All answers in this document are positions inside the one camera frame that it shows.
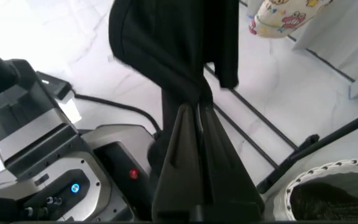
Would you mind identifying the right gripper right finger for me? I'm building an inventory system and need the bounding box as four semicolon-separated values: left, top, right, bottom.
200;104;265;222

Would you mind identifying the white laundry basket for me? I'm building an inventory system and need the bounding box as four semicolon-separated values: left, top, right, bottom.
272;152;358;222

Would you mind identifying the black t-shirt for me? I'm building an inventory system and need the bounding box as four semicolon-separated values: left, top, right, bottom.
108;0;241;178

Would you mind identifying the black cable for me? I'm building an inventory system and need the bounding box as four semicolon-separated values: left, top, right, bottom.
71;91;164;138

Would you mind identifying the black clothes rack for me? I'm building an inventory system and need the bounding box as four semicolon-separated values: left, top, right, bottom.
203;63;358;194

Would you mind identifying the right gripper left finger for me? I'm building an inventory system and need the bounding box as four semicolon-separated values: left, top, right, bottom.
152;103;203;222

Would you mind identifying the white curtain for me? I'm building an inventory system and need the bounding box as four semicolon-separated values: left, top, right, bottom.
292;0;358;100

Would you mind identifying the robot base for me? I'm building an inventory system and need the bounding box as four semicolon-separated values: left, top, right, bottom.
0;48;164;222

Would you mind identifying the cream printed garment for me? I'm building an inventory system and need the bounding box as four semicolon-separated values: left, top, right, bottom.
249;0;334;39

